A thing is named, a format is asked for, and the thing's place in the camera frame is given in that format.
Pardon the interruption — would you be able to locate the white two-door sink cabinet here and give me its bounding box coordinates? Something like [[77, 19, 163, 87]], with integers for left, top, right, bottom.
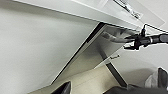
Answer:
[[0, 6, 101, 94]]

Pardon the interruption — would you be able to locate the white drawer stack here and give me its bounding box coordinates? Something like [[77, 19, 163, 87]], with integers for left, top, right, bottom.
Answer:
[[94, 43, 168, 88]]

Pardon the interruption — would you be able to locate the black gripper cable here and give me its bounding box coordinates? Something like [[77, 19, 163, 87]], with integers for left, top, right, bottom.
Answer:
[[141, 23, 168, 37]]

